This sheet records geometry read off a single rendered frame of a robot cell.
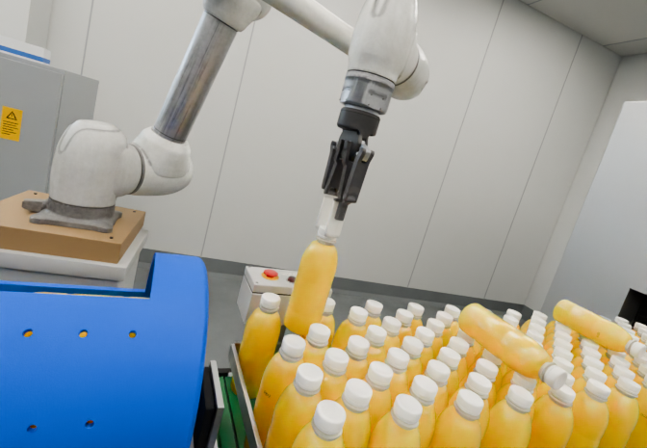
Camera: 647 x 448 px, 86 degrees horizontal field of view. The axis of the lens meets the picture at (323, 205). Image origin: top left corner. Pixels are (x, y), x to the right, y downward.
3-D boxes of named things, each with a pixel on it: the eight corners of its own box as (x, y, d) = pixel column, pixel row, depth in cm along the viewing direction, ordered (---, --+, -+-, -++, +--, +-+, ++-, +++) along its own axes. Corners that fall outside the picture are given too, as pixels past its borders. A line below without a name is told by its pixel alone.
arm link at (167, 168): (102, 176, 110) (163, 179, 129) (130, 206, 104) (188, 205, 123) (206, -77, 89) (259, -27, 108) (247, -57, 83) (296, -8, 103)
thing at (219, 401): (184, 427, 58) (200, 360, 56) (199, 425, 59) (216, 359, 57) (187, 486, 49) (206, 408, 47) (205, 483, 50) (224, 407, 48)
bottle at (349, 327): (325, 377, 83) (347, 307, 81) (352, 392, 81) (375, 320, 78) (313, 393, 77) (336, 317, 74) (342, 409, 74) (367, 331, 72)
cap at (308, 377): (321, 396, 50) (323, 385, 49) (294, 392, 49) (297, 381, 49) (318, 378, 53) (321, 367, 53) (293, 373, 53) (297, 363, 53)
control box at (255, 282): (236, 303, 87) (245, 264, 86) (308, 305, 96) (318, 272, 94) (244, 325, 78) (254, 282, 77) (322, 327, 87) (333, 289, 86)
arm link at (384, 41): (390, 74, 56) (409, 95, 67) (421, -29, 53) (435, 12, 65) (332, 65, 60) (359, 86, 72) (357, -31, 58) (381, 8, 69)
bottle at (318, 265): (323, 335, 69) (349, 248, 66) (289, 333, 66) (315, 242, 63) (311, 316, 75) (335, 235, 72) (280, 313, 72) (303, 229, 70)
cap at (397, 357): (382, 363, 62) (385, 355, 62) (388, 355, 66) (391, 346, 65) (402, 375, 60) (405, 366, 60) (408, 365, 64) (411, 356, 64)
